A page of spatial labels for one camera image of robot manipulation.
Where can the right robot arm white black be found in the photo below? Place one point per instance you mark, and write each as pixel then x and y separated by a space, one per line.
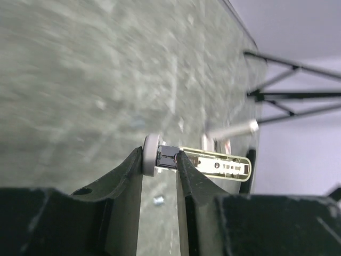
pixel 235 130

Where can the small staple strip grey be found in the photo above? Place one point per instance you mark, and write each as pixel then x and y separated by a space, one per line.
pixel 158 200

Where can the black music stand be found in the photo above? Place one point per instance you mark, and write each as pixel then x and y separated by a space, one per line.
pixel 273 98

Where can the staple box cardboard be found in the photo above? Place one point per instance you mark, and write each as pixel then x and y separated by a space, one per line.
pixel 222 147

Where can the white stapler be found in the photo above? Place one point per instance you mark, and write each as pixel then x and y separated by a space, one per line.
pixel 156 154

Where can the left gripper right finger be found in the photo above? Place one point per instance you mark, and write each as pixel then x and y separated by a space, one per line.
pixel 214 222

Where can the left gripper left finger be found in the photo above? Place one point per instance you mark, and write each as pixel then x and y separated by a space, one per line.
pixel 101 218

